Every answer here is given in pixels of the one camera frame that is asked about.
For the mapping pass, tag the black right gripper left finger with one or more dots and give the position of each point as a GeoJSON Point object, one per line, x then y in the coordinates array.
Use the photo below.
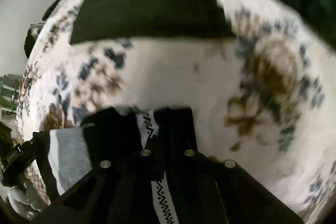
{"type": "Point", "coordinates": [124, 192]}

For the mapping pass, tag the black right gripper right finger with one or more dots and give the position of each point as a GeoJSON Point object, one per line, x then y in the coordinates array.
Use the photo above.
{"type": "Point", "coordinates": [204, 191]}

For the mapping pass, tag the black grey striped knit garment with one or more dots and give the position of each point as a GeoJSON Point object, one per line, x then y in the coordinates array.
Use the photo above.
{"type": "Point", "coordinates": [66, 155]}

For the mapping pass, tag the cream floral fleece bed blanket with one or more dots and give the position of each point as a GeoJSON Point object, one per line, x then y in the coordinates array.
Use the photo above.
{"type": "Point", "coordinates": [265, 98]}

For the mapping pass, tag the bedside clutter with black bag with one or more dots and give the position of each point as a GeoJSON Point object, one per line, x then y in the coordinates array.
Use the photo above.
{"type": "Point", "coordinates": [35, 29]}

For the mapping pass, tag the black folded garment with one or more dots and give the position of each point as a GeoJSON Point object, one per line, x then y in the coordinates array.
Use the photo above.
{"type": "Point", "coordinates": [113, 19]}

